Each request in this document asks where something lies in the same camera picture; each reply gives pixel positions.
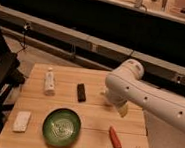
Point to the wooden folding table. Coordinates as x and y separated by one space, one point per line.
96 116

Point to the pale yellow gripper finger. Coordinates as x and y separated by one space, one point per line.
123 110

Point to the black rectangular block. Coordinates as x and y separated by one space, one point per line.
81 92

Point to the white tube bottle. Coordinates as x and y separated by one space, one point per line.
49 89

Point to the white sponge block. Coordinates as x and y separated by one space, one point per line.
21 121

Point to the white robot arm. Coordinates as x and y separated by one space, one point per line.
124 84

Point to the green ceramic bowl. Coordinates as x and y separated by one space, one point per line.
61 128

